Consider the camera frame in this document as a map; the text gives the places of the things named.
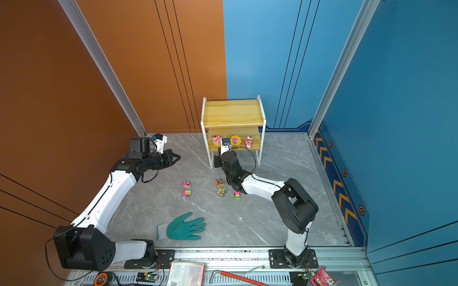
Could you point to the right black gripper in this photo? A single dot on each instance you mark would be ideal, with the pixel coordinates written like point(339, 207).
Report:
point(217, 161)

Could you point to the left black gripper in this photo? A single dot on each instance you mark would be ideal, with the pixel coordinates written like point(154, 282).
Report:
point(167, 155)

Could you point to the pink bear toy yellow base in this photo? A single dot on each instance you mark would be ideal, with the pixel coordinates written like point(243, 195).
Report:
point(216, 140)

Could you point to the orange toy car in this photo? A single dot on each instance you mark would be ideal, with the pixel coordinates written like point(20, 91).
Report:
point(220, 183)

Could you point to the pink yellow flower toy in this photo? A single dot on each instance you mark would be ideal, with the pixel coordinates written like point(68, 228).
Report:
point(235, 141)

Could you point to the green orange toy truck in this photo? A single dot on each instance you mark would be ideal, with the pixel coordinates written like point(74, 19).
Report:
point(222, 191)

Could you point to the pink strawberry bear toy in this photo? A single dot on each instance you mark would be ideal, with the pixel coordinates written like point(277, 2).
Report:
point(248, 142)

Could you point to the pink green toy vehicle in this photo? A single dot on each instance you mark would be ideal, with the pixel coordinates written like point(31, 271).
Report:
point(237, 196)

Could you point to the yellow wooden two-tier shelf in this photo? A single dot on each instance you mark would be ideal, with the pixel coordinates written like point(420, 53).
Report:
point(227, 118)

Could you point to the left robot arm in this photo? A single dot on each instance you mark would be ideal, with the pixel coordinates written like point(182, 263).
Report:
point(83, 244)

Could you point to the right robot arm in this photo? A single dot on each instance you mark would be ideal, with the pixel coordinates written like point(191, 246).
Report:
point(295, 206)

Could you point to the pink toy car upper left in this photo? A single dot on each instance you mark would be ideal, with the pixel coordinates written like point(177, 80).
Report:
point(186, 185)

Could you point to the pink green toy car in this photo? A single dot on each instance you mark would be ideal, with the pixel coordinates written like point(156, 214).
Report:
point(187, 193)

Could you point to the green rubber work glove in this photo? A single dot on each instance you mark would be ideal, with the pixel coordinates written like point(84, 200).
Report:
point(182, 229)

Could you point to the plastic bag with papers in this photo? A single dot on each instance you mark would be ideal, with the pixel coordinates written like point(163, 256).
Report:
point(186, 274)

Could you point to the green circuit board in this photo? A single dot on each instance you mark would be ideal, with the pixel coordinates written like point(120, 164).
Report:
point(147, 277)

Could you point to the small board right edge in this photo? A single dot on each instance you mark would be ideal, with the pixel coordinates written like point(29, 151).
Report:
point(299, 278)

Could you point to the orange tape measure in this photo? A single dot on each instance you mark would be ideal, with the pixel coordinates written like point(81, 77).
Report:
point(102, 279)

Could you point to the pink snack packet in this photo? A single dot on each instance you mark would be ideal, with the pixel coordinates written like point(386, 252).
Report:
point(322, 278)

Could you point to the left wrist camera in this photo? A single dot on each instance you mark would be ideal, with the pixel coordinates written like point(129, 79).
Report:
point(157, 143)

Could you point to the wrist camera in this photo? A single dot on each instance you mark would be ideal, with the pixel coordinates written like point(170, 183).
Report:
point(225, 145)
point(157, 143)

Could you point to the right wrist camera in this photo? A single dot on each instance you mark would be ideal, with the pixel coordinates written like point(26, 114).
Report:
point(225, 145)

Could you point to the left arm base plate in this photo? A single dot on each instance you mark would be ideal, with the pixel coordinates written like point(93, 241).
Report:
point(161, 258)

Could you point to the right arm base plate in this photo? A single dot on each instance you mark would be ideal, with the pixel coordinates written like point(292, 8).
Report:
point(282, 259)

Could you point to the red handled hex wrench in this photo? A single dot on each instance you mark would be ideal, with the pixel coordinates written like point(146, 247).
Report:
point(236, 277)

